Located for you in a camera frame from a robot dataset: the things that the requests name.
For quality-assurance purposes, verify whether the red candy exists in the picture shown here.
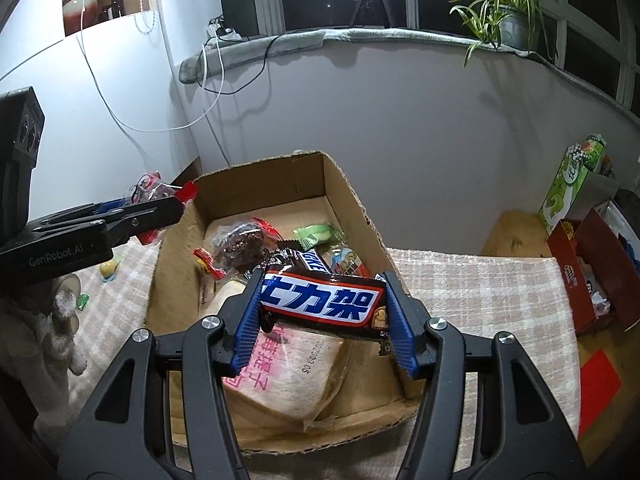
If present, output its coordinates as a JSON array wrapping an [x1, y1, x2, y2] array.
[[128, 171, 199, 246]]

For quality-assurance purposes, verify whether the yellow jelly cup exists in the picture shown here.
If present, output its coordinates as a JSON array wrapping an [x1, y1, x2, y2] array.
[[99, 255, 120, 283]]

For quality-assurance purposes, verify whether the dark dates snack bag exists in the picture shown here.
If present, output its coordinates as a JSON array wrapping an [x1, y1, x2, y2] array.
[[210, 217, 282, 271]]

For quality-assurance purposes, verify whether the green candy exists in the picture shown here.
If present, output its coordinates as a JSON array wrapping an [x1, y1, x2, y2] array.
[[293, 223, 345, 250]]

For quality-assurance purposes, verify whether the Snickers chocolate bar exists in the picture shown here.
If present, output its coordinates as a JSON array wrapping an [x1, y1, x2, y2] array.
[[259, 266, 390, 350]]

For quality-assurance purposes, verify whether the red flat envelope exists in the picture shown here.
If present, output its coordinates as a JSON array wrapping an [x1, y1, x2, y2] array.
[[578, 349, 622, 437]]

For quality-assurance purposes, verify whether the pink plaid tablecloth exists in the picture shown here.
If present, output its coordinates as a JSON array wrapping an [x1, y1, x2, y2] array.
[[34, 236, 584, 480]]

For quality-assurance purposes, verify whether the small Snickers mini bar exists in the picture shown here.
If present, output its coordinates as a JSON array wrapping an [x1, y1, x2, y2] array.
[[267, 240, 330, 274]]

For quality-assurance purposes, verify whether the red open gift box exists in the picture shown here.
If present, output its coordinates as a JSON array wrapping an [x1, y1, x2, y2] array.
[[547, 209, 639, 335]]

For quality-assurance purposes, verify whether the packaged white bread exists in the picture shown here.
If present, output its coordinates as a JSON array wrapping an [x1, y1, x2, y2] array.
[[199, 278, 352, 430]]

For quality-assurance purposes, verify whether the white power strip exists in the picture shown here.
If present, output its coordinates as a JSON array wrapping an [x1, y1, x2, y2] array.
[[206, 20, 243, 44]]

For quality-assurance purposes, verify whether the cardboard box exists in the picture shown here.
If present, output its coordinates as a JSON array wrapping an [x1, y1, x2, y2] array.
[[146, 152, 423, 455]]

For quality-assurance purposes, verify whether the green tissue box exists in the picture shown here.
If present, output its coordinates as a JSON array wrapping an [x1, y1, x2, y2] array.
[[538, 133, 608, 234]]

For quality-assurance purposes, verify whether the potted spider plant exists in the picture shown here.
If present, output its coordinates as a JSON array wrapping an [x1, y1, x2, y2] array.
[[449, 0, 548, 66]]

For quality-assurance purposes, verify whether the white cable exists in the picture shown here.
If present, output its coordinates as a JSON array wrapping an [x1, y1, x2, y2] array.
[[74, 0, 227, 134]]

